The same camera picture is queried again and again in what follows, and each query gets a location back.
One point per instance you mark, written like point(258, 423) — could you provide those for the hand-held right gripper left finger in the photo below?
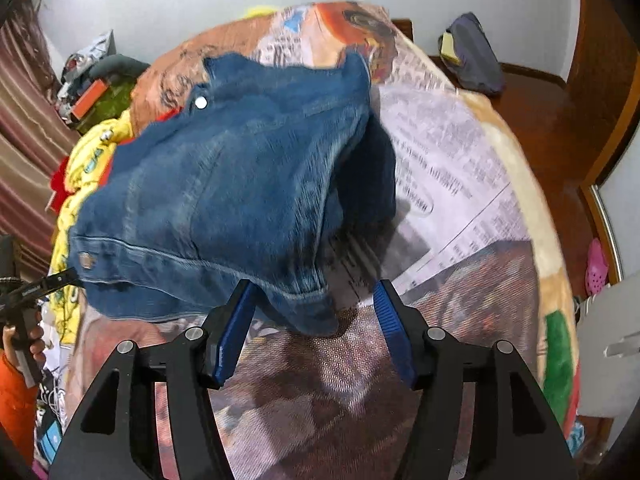
point(232, 335)

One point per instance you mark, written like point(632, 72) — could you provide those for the wooden door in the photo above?
point(600, 35)

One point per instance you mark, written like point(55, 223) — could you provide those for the grey pillow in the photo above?
point(120, 65)

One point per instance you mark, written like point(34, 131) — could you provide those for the red garment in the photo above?
point(59, 185)

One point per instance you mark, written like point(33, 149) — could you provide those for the printed blanket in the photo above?
point(450, 240)

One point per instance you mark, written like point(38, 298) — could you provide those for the white sliding door pink print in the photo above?
point(625, 210)

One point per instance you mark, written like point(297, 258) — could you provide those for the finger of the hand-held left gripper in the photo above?
point(62, 279)

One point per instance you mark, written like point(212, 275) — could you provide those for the dark grey bag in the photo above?
point(475, 55)

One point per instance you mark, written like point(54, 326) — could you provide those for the blue denim jacket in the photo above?
point(235, 175)

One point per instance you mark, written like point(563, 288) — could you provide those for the pile of clutter with orange box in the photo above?
point(82, 65)

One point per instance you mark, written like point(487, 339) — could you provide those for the person's left hand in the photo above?
point(34, 342)

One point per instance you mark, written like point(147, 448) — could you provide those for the pink clog shoe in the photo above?
point(596, 266)

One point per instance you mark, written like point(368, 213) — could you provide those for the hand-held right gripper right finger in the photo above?
point(395, 330)

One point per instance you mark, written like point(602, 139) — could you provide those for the striped brown curtain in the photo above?
point(25, 135)

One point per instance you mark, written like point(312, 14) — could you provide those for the green printed box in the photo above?
point(112, 102)

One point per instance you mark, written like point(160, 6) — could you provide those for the orange box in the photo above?
point(89, 97)

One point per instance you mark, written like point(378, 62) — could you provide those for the wooden bed frame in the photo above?
point(402, 30)

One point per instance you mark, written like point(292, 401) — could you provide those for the yellow printed garment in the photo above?
point(85, 160)

